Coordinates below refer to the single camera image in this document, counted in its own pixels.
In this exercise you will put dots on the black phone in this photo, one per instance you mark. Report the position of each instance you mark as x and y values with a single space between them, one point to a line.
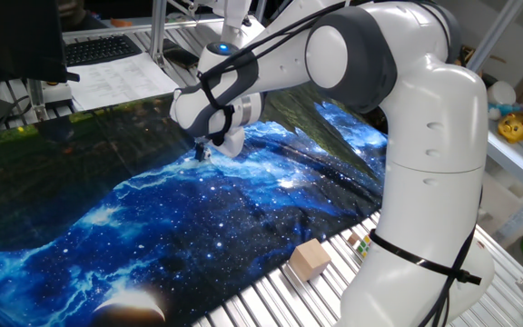
180 53

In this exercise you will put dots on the Rubik's cube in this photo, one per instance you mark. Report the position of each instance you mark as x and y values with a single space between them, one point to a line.
364 247

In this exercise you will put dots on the galaxy print table cloth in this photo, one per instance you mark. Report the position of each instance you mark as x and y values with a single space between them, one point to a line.
175 218

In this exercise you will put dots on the aluminium frame post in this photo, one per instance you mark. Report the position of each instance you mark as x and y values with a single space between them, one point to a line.
157 32

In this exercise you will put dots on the yellow piggy toy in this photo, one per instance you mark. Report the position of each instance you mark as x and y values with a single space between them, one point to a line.
516 127

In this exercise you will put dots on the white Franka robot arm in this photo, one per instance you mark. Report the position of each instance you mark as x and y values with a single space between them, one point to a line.
425 136

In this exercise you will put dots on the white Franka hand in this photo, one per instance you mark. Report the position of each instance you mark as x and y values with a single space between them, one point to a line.
229 143

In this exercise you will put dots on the silver white second robot arm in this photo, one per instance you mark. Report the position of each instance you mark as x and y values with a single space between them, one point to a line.
234 18

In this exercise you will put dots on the aluminium frame bar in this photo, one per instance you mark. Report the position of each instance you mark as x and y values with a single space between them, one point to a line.
493 34

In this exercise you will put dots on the small wooden cube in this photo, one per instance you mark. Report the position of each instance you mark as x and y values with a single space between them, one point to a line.
353 238

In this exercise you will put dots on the black computer keyboard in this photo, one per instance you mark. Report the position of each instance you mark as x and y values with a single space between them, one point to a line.
100 49

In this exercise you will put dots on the white printed paper sheet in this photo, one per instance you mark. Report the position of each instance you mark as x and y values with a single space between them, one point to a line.
121 79

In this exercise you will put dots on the large plain wooden block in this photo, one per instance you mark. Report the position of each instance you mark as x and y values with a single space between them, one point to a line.
309 259

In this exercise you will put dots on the black computer monitor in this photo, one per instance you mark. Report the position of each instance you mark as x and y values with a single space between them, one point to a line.
16 36

